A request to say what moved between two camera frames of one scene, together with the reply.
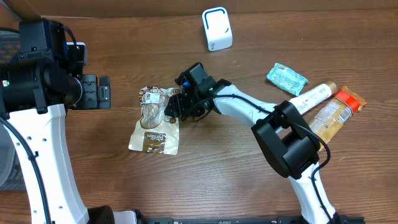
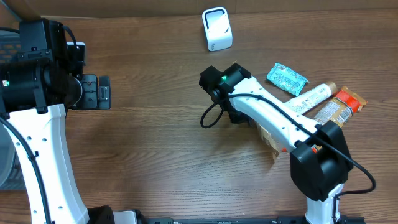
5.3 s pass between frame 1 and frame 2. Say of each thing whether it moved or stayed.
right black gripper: moved
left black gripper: stayed
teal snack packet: stayed
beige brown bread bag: moved
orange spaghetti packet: stayed
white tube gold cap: stayed
